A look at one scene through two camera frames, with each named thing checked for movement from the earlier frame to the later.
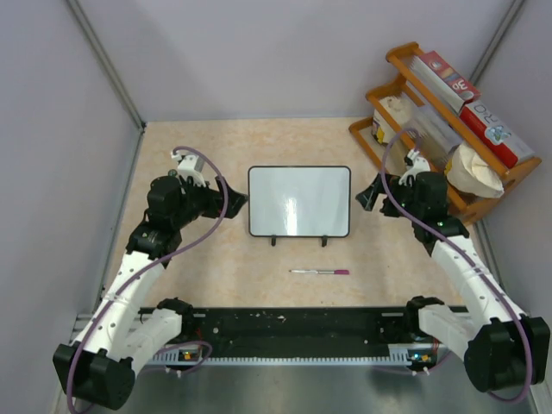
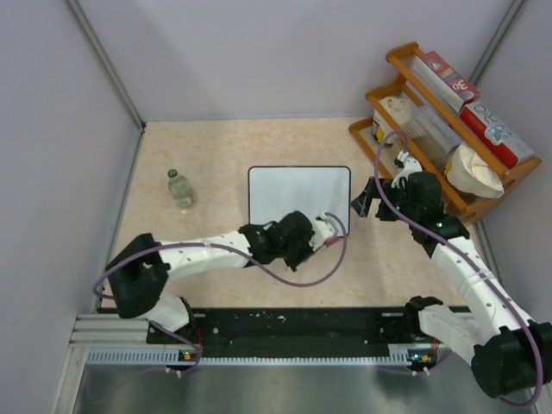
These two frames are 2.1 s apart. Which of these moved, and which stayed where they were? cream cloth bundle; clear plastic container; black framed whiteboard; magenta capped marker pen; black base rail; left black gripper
Moved: magenta capped marker pen; left black gripper
Stayed: black framed whiteboard; cream cloth bundle; black base rail; clear plastic container
